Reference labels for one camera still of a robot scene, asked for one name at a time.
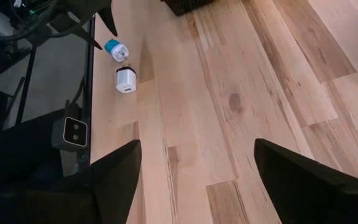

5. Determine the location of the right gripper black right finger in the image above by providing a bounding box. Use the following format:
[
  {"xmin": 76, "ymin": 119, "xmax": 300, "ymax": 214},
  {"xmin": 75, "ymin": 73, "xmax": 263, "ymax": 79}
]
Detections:
[{"xmin": 253, "ymin": 138, "xmax": 357, "ymax": 224}]

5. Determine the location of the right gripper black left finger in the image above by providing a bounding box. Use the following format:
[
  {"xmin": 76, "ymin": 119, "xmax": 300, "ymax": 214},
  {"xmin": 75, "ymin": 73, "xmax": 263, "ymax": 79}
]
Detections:
[{"xmin": 88, "ymin": 139, "xmax": 143, "ymax": 224}]

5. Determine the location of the white USB charger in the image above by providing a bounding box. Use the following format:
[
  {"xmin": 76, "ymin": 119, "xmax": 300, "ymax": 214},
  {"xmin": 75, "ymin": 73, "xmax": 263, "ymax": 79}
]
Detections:
[{"xmin": 114, "ymin": 65, "xmax": 137, "ymax": 94}]

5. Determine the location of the teal USB charger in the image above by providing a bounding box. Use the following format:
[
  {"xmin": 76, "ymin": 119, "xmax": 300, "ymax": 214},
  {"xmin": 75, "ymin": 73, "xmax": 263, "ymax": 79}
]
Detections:
[{"xmin": 104, "ymin": 38, "xmax": 130, "ymax": 63}]

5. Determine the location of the black mesh basket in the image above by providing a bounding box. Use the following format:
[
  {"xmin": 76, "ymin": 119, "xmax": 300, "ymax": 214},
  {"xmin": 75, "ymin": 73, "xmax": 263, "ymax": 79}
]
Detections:
[{"xmin": 160, "ymin": 0, "xmax": 217, "ymax": 17}]

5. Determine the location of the grey table-level camera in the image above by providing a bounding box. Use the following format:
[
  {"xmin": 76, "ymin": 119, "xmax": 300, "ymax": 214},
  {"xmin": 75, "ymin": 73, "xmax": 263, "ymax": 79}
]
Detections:
[{"xmin": 51, "ymin": 116, "xmax": 90, "ymax": 154}]

